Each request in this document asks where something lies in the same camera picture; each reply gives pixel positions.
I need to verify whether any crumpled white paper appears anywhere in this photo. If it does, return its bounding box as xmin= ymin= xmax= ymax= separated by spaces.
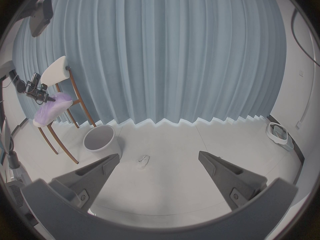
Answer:
xmin=136 ymin=155 xmax=150 ymax=171

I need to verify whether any white plastic basket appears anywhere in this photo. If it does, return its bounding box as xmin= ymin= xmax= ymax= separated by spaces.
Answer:
xmin=266 ymin=122 xmax=294 ymax=152

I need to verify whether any black cable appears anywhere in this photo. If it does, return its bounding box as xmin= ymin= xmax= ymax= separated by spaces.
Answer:
xmin=291 ymin=9 xmax=320 ymax=67

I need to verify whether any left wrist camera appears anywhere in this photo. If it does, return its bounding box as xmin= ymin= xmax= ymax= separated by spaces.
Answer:
xmin=29 ymin=72 xmax=42 ymax=87

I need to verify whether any white trash bin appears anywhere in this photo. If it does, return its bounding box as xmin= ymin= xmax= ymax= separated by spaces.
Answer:
xmin=83 ymin=125 xmax=123 ymax=160

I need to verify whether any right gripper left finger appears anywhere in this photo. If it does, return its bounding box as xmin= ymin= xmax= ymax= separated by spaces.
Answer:
xmin=49 ymin=153 xmax=120 ymax=212

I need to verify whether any purple plastic bag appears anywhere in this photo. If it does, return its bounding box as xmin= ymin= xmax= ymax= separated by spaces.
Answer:
xmin=34 ymin=92 xmax=73 ymax=126

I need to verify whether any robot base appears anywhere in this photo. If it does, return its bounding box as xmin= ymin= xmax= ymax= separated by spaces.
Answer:
xmin=0 ymin=169 xmax=34 ymax=231

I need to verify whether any white cushioned wooden chair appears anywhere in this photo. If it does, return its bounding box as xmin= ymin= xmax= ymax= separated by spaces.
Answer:
xmin=33 ymin=56 xmax=97 ymax=165

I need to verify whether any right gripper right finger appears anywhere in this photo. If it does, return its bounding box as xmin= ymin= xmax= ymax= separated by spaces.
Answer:
xmin=198 ymin=151 xmax=268 ymax=212

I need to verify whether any pale blue curtain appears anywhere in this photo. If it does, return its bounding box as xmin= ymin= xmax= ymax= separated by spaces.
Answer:
xmin=12 ymin=0 xmax=287 ymax=132

